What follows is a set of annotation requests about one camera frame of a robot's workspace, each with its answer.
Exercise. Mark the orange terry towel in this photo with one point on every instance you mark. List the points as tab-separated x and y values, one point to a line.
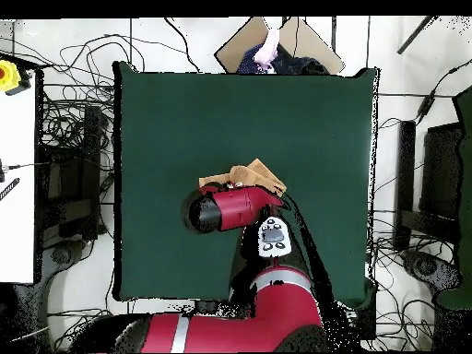
258	173

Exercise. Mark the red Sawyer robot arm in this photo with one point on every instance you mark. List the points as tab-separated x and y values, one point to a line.
287	313

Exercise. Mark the dark green table cloth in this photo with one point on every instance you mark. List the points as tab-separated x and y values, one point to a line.
221	118

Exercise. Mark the dark blue garment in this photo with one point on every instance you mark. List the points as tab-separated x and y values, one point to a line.
295	64

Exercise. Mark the brown cardboard box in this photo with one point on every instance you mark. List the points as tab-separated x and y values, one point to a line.
236	48

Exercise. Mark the pink garment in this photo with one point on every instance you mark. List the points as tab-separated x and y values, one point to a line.
269	48

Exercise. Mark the black chair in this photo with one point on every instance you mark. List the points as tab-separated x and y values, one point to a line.
73	217
438	166

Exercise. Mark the chair base with casters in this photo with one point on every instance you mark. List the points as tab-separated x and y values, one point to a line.
426	266
61	255

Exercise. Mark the white desk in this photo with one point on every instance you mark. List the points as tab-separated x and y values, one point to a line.
16	184

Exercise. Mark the black rod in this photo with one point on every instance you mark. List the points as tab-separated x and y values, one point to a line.
416	35

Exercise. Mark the yellow emergency stop button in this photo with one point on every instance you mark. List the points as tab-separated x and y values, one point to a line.
8	75

